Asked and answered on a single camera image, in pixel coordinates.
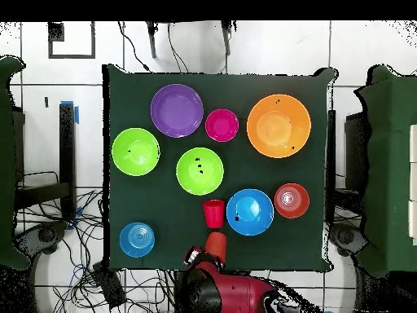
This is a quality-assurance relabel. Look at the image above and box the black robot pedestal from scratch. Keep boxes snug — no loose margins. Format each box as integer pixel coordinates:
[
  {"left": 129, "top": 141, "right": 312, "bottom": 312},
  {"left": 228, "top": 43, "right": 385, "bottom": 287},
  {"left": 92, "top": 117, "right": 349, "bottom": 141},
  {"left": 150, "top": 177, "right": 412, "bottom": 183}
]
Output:
[{"left": 173, "top": 269, "right": 191, "bottom": 313}]

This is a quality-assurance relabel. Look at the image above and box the black stand leg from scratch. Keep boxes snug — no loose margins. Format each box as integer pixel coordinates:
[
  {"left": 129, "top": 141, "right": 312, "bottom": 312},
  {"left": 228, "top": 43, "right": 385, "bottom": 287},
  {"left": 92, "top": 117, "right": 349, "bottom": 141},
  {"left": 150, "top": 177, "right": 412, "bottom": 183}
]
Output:
[
  {"left": 145, "top": 20, "right": 158, "bottom": 60},
  {"left": 220, "top": 20, "right": 237, "bottom": 56}
]

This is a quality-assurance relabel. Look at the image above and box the tangle of cables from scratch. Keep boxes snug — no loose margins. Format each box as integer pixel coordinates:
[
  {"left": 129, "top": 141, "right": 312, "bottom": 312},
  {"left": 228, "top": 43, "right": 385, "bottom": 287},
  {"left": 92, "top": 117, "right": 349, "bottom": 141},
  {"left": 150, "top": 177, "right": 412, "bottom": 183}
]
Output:
[{"left": 19, "top": 170, "right": 110, "bottom": 313}]

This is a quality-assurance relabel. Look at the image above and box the green cloth side table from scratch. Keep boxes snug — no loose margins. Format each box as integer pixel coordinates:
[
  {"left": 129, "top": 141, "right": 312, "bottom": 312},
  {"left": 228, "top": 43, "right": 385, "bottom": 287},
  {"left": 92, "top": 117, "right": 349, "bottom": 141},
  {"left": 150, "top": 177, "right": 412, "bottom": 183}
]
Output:
[
  {"left": 0, "top": 55, "right": 32, "bottom": 271},
  {"left": 353, "top": 64, "right": 417, "bottom": 278}
]

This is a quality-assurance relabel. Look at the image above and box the small light blue bowl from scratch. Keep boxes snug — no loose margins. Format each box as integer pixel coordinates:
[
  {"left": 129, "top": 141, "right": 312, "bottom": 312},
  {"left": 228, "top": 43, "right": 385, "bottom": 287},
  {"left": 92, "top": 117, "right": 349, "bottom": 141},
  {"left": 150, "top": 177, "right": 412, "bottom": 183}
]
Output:
[{"left": 119, "top": 222, "right": 156, "bottom": 259}]

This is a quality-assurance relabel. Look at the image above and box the small pink-red bowl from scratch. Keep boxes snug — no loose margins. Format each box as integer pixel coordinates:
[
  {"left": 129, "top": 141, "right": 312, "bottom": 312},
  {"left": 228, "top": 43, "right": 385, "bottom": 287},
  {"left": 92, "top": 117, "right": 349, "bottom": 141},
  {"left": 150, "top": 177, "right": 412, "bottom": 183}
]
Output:
[{"left": 204, "top": 108, "right": 240, "bottom": 143}]

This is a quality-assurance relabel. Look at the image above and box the black square frame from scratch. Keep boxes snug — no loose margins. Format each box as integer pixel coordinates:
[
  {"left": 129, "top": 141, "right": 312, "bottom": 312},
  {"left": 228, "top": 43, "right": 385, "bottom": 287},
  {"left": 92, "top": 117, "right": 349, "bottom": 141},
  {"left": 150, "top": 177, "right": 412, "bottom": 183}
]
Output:
[{"left": 47, "top": 20, "right": 96, "bottom": 60}]

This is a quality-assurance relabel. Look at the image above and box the orange cup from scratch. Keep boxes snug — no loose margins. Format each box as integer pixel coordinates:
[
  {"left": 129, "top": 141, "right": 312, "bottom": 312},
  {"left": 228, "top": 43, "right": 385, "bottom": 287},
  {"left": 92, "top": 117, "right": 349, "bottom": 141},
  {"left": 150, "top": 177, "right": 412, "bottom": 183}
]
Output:
[{"left": 204, "top": 231, "right": 228, "bottom": 264}]

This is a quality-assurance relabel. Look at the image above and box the black metal beam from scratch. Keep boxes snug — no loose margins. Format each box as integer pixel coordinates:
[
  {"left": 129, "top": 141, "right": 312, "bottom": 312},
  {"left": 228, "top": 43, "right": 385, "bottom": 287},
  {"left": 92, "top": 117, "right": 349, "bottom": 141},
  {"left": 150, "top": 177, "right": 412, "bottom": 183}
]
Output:
[{"left": 326, "top": 108, "right": 337, "bottom": 226}]

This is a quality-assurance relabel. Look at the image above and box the green bowl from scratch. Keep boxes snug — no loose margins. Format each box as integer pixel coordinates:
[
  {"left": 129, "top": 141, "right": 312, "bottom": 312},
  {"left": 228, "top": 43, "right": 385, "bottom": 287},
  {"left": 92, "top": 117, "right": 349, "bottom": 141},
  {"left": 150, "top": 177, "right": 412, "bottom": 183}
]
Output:
[
  {"left": 175, "top": 147, "right": 225, "bottom": 196},
  {"left": 111, "top": 127, "right": 161, "bottom": 178}
]

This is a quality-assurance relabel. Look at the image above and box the red cup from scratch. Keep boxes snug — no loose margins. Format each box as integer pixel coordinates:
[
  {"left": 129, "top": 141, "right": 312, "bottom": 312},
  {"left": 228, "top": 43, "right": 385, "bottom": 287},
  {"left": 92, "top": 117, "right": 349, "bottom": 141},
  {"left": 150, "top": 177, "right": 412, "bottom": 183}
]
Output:
[{"left": 202, "top": 199, "right": 226, "bottom": 230}]

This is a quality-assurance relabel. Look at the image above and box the dark green table cloth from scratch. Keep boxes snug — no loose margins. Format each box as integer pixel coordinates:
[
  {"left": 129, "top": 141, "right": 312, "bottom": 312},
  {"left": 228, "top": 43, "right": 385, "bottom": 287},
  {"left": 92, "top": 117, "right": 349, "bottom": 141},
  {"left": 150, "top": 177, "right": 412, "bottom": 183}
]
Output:
[{"left": 102, "top": 63, "right": 336, "bottom": 273}]

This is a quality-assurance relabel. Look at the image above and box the black metal frame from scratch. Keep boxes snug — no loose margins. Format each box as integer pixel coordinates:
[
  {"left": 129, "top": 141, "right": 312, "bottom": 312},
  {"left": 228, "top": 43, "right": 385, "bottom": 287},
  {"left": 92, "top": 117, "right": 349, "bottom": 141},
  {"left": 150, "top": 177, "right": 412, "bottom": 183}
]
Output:
[{"left": 15, "top": 102, "right": 77, "bottom": 223}]

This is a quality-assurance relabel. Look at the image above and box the purple bowl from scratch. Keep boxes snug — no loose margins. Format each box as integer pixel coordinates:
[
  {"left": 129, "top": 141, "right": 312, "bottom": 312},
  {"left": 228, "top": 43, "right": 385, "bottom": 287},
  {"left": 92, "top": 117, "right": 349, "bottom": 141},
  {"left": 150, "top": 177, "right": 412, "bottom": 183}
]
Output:
[{"left": 150, "top": 83, "right": 204, "bottom": 139}]

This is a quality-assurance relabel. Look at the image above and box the large yellow-orange bowl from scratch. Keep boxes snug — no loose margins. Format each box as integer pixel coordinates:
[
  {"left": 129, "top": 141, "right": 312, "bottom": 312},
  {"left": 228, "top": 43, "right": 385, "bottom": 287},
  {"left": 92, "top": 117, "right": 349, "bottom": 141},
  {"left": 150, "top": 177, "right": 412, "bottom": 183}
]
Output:
[{"left": 246, "top": 93, "right": 313, "bottom": 160}]

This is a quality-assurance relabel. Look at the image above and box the black power strip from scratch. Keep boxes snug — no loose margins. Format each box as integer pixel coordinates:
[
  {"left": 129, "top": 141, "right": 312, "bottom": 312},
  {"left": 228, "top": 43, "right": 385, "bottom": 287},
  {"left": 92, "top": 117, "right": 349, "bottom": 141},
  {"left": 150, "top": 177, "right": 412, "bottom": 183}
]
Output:
[{"left": 92, "top": 262, "right": 127, "bottom": 309}]

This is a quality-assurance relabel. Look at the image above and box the small orange bowl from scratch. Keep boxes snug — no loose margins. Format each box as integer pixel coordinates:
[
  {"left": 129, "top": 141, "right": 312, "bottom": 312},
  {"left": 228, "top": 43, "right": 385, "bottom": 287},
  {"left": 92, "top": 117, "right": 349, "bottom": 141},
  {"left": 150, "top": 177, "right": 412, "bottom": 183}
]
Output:
[{"left": 274, "top": 183, "right": 311, "bottom": 219}]

